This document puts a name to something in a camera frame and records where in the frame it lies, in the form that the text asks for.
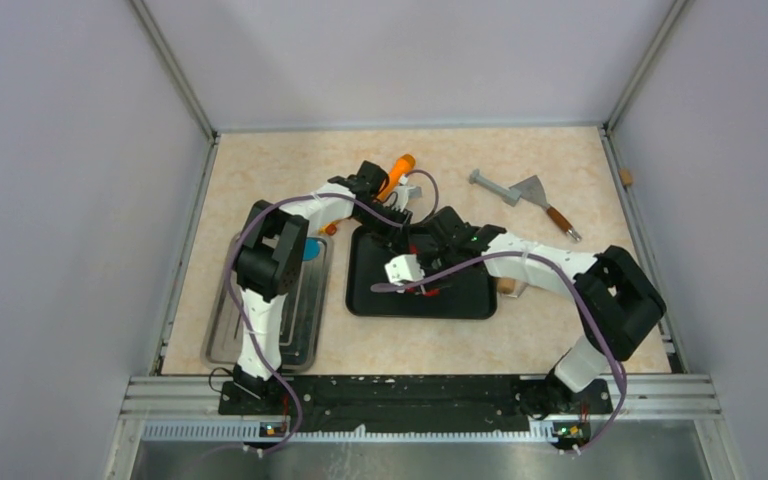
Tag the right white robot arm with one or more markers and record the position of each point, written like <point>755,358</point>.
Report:
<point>617,304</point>

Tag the metal scraper wooden handle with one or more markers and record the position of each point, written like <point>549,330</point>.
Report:
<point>532,190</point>

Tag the orange toy carrot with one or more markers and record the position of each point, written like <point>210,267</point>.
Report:
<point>402,166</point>

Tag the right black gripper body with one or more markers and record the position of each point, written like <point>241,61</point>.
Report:
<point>437,258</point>

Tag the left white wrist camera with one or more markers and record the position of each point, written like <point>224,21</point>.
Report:
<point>405,192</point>

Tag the silver metal tray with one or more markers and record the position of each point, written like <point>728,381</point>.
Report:
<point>301,319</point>

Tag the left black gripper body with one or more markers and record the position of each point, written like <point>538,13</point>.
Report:
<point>375,222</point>

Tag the yellow toy car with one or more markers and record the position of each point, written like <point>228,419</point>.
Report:
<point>330,229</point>

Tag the blue dough piece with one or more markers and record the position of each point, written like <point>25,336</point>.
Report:
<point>312,249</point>

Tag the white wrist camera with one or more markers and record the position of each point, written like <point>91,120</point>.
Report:
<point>404,269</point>
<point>405,192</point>

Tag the small wooden block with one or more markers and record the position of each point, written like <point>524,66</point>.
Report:
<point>626,177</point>

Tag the black baking tray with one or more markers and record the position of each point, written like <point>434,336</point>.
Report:
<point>467,295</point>

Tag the wooden rolling pin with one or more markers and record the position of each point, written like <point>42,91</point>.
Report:
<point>510,287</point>

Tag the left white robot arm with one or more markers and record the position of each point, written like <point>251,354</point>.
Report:
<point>267,257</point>

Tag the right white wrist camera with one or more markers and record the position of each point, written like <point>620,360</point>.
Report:
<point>404,269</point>

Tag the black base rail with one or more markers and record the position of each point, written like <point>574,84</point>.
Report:
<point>416,404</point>

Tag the grey dumbbell tool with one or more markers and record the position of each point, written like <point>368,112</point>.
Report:
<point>507,195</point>

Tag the red dough piece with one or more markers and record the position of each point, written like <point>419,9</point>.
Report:
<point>422,290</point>

